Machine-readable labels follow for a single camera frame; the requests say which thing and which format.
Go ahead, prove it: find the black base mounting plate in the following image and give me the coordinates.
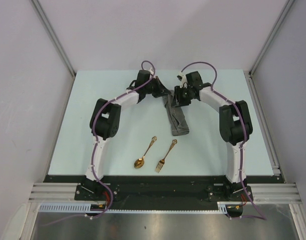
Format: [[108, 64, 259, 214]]
[[44, 175, 284, 211]]

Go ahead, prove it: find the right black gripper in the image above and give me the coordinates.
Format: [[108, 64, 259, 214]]
[[171, 85, 193, 107]]

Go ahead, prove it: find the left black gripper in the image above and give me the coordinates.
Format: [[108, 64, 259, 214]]
[[144, 76, 170, 99]]

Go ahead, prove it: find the aluminium frame post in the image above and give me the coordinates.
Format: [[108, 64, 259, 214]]
[[30, 0, 77, 79], [248, 0, 297, 76]]

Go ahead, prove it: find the gold spoon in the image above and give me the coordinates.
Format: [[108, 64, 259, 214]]
[[134, 136, 157, 169]]

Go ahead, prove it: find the right aluminium frame post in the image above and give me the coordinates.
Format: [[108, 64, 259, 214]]
[[248, 0, 297, 76]]

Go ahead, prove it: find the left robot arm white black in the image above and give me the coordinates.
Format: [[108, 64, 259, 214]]
[[86, 69, 169, 185]]

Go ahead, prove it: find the left aluminium frame post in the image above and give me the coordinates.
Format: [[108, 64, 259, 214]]
[[30, 0, 77, 79]]

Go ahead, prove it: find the gold fork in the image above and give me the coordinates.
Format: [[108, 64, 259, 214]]
[[155, 139, 177, 173]]

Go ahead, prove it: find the grey cloth napkin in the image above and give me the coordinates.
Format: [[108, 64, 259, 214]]
[[162, 90, 190, 136]]

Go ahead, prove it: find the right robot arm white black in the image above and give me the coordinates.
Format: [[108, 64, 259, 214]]
[[172, 71, 253, 201]]

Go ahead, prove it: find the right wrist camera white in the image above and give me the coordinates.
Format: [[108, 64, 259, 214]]
[[177, 72, 187, 85]]

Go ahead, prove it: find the white slotted cable duct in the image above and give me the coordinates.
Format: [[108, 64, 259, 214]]
[[39, 201, 243, 215]]

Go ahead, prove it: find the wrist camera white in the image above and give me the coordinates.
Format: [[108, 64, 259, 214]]
[[148, 67, 155, 76], [177, 72, 187, 85]]

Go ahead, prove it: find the front aluminium frame rail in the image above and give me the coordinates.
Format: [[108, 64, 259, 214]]
[[29, 183, 302, 204]]

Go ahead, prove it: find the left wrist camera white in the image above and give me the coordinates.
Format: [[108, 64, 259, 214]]
[[148, 67, 155, 76]]

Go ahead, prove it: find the right aluminium side rail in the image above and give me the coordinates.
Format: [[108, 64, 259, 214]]
[[244, 71, 282, 176]]

